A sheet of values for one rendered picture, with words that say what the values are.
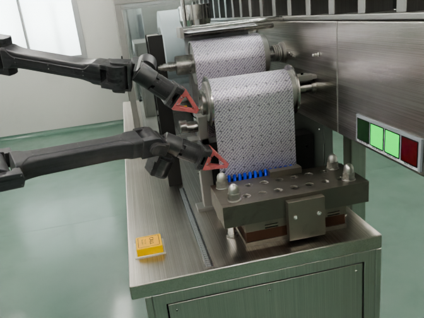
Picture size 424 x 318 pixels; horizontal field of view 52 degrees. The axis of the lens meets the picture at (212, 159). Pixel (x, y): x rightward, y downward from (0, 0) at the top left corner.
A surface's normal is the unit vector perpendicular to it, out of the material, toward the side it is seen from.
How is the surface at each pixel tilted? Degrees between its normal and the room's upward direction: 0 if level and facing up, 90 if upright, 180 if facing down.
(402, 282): 0
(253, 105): 90
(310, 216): 90
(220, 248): 0
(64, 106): 90
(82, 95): 90
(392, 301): 0
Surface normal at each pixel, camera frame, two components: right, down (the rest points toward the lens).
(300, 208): 0.20, 0.29
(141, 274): -0.11, -0.94
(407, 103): -0.98, 0.16
